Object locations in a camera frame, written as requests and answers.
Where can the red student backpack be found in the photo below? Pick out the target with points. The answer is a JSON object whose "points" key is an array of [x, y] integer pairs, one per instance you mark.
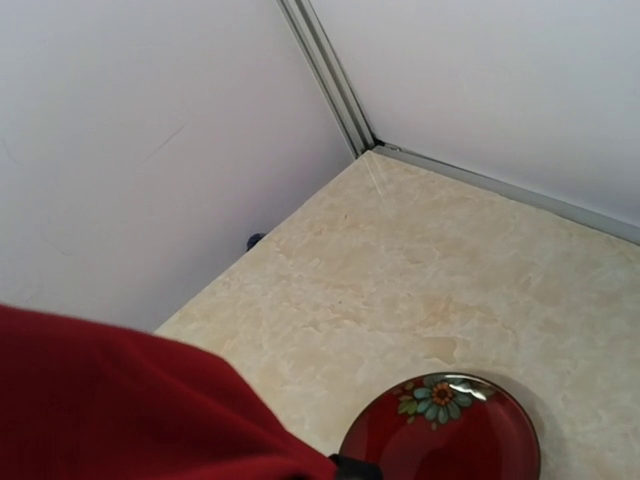
{"points": [[84, 400]]}

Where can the right frame post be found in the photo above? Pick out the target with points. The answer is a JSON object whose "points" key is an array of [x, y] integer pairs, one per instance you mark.
{"points": [[329, 74]]}

